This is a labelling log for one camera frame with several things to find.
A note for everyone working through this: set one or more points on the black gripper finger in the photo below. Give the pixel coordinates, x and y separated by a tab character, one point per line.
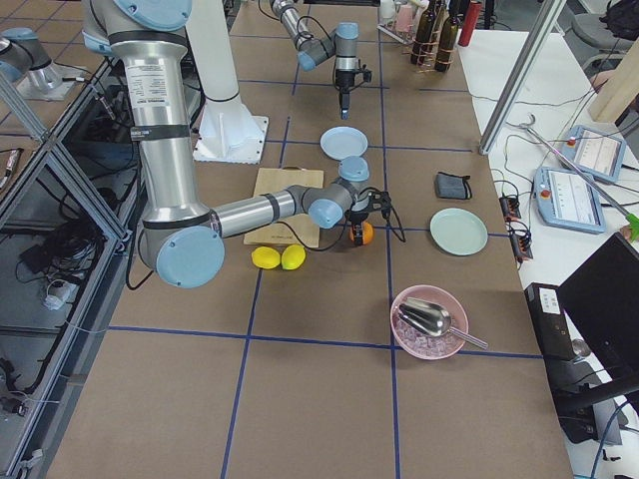
344	104
357	234

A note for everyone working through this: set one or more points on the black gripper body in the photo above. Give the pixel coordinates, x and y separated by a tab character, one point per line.
343	83
357	216

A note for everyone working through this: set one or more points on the orange fruit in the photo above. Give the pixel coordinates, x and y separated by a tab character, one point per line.
368	232

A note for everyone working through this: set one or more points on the light blue plate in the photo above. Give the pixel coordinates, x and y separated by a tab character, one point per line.
339	143

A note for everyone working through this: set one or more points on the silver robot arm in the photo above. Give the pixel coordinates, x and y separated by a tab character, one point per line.
341	44
186	105

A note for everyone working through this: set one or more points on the pale green plate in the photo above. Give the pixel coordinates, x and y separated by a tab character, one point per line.
458	231

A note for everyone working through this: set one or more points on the wooden cutting board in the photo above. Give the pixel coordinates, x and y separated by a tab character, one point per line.
271	180

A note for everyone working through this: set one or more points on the right yellow lemon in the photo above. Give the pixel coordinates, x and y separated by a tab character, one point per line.
293	257

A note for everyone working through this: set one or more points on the yellow lemon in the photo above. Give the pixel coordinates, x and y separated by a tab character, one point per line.
293	257
266	257

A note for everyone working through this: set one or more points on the dark wine bottle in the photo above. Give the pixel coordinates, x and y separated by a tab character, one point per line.
441	8
446	43
423	32

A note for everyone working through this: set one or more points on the pink plastic cup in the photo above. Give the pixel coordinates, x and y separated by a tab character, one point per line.
404	20

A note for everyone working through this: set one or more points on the grey folded cloth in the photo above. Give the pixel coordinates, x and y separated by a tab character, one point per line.
453	187

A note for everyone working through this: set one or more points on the left yellow lemon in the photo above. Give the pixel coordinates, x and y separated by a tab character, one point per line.
266	257

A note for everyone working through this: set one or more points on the metal scoop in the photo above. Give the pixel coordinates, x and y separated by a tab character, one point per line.
434	320

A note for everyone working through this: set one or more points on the pink bowl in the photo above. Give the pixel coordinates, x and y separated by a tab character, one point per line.
436	295

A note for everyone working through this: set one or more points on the ice cubes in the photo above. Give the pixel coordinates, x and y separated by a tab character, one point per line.
421	345

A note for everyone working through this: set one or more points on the red bottle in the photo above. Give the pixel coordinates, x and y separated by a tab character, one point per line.
470	20

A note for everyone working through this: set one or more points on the black orange power adapter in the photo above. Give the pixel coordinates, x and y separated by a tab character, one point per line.
510	208

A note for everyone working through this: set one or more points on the near teach pendant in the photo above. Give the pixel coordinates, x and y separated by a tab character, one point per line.
564	200

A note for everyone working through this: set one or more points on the teach pendant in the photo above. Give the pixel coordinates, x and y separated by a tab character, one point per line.
595	152
564	200

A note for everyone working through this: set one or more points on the black monitor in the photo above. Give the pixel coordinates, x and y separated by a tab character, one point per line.
601	299

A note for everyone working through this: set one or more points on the far teach pendant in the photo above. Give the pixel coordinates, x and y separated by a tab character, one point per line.
595	152

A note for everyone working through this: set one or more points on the metal reacher grabber tool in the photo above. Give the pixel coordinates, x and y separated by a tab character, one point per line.
566	164

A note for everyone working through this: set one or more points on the black computer box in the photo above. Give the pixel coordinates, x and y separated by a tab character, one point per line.
567	370

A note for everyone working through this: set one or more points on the wrist black camera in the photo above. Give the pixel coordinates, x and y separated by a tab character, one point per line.
380	202

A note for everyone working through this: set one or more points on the white wire cup rack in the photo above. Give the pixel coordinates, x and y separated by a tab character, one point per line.
386	13

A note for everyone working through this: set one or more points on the copper wire bottle holder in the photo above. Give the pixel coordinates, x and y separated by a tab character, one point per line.
429	56

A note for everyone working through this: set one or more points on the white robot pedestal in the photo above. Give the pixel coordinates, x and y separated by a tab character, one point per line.
228	132

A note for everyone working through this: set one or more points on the aluminium frame post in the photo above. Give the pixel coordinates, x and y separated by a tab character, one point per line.
528	55

